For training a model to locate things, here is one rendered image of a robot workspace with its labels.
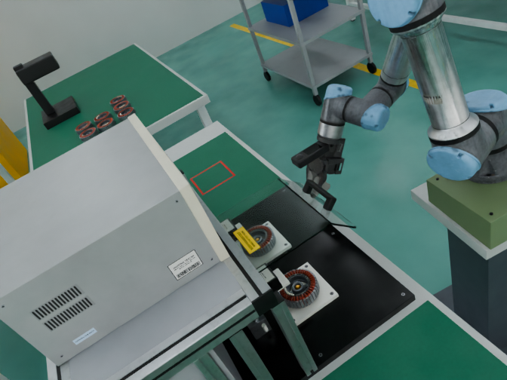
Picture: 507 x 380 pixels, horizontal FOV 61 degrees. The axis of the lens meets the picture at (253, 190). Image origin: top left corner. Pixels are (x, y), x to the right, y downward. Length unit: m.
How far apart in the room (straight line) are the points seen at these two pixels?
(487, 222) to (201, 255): 0.72
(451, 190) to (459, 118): 0.29
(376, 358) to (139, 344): 0.55
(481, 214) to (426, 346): 0.36
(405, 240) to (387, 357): 1.27
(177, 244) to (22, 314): 0.29
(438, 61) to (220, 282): 0.65
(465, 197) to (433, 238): 1.05
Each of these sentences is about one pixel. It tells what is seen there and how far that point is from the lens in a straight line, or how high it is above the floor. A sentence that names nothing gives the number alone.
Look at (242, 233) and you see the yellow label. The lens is 1.01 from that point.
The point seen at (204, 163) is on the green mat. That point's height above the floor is 0.75.
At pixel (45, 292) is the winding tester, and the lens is 0.84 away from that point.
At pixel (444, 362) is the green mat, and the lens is 1.10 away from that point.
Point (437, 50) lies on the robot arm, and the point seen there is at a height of 1.29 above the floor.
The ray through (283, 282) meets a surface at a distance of 1.12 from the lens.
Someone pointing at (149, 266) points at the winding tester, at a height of 1.21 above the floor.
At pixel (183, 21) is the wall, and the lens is 6.42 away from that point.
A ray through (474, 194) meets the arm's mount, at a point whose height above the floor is 0.85.
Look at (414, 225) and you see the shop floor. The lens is 2.39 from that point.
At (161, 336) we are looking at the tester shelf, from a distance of 0.86.
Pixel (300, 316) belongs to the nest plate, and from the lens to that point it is 1.17.
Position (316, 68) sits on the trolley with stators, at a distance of 3.75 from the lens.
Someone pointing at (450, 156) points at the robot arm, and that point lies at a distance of 1.10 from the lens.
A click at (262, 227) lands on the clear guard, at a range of 1.01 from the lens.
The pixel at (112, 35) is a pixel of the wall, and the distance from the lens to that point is 6.21.
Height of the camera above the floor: 1.73
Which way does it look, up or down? 36 degrees down
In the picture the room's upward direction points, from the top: 24 degrees counter-clockwise
